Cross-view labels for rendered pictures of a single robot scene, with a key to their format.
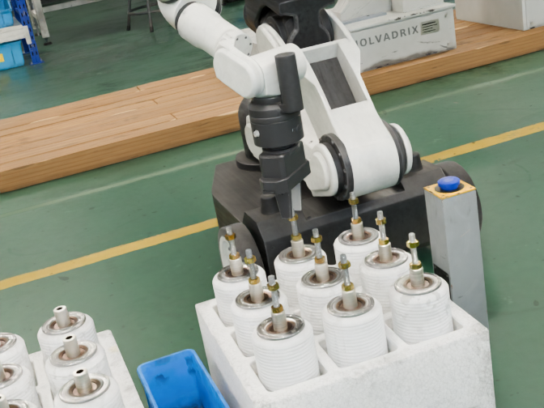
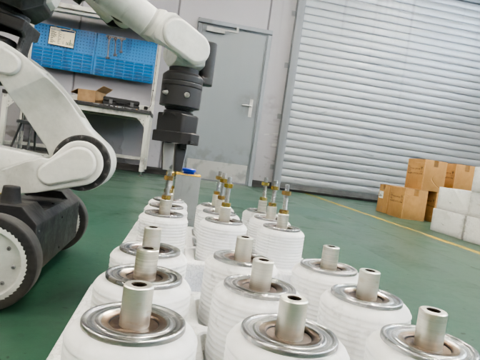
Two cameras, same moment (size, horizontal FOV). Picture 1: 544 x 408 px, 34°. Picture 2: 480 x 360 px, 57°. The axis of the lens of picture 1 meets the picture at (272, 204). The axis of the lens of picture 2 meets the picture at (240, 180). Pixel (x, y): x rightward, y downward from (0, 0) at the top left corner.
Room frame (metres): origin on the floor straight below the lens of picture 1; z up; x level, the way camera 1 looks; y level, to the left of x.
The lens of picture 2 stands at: (1.19, 0.92, 0.38)
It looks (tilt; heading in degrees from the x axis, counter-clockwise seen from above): 3 degrees down; 277
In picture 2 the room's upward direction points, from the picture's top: 8 degrees clockwise
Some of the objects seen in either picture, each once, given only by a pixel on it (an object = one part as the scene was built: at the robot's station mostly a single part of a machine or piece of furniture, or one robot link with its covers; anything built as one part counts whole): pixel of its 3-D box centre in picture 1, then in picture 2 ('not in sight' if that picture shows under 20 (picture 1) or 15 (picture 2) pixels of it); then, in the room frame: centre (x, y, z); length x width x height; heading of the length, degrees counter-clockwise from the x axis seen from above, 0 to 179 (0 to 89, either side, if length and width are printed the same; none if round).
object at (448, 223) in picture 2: not in sight; (468, 225); (-0.17, -2.77, 0.09); 0.39 x 0.39 x 0.18; 17
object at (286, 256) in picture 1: (299, 254); (166, 206); (1.47, -0.03, 0.25); 0.08 x 0.08 x 0.01
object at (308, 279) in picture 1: (323, 278); (219, 213); (1.36, -0.06, 0.25); 0.08 x 0.08 x 0.01
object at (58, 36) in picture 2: not in sight; (61, 36); (4.30, -4.27, 1.54); 0.32 x 0.02 x 0.25; 17
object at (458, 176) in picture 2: not in sight; (456, 179); (-0.39, -3.86, 0.45); 0.30 x 0.24 x 0.30; 104
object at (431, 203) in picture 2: not in sight; (436, 206); (-0.22, -3.79, 0.15); 0.30 x 0.24 x 0.30; 107
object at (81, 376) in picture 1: (82, 380); (329, 258); (1.14, 0.32, 0.26); 0.02 x 0.02 x 0.03
